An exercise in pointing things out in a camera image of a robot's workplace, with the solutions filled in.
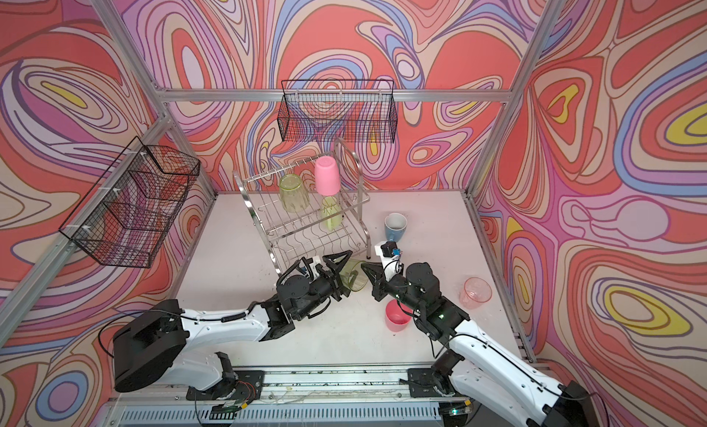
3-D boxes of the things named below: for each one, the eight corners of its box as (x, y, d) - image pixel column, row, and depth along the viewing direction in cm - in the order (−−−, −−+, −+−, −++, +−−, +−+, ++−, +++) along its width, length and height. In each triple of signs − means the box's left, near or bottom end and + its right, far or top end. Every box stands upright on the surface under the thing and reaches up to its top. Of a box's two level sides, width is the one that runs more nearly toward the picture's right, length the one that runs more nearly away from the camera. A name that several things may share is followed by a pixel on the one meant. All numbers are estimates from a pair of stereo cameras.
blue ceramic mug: (385, 248, 102) (387, 233, 95) (383, 227, 108) (385, 213, 101) (405, 248, 102) (409, 233, 95) (402, 227, 108) (406, 213, 101)
